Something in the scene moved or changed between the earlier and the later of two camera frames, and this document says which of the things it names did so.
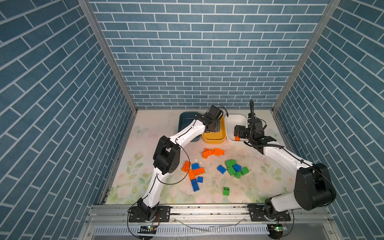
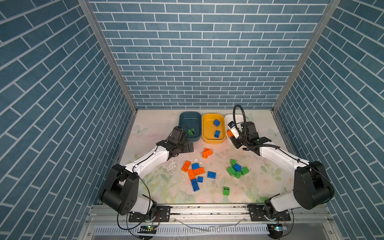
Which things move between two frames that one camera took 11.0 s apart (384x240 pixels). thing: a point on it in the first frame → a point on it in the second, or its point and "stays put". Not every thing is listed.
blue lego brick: (237, 167) stays put
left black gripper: (217, 127) → (187, 149)
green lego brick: (231, 170) stays put
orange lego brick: (186, 166) stays put
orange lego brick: (206, 152) stays put
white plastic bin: (231, 120) stays put
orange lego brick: (218, 152) → (230, 133)
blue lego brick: (195, 166) → (211, 175)
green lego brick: (238, 174) stays put
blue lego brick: (221, 169) → (217, 134)
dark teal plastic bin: (184, 119) stays put
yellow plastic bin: (218, 137) stays put
